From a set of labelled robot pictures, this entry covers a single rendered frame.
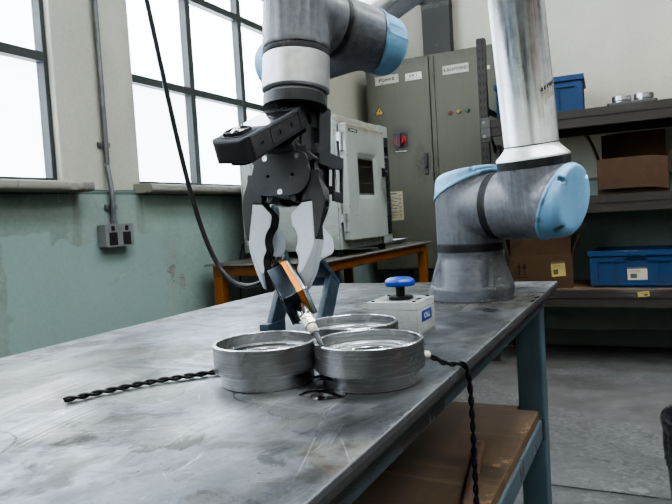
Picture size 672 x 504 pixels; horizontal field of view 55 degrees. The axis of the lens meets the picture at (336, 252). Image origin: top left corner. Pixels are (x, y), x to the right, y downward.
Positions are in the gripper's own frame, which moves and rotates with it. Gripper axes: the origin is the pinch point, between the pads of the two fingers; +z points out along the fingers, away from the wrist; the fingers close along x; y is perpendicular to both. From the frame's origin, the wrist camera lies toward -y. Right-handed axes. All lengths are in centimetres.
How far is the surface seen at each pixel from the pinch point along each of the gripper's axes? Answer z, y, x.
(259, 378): 9.4, -8.3, -2.8
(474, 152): -94, 366, 76
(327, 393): 10.5, -7.0, -9.1
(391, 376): 8.9, -4.9, -14.4
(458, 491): 30.3, 35.3, -8.6
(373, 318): 4.6, 12.3, -5.1
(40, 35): -91, 95, 164
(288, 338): 6.5, 1.0, -0.2
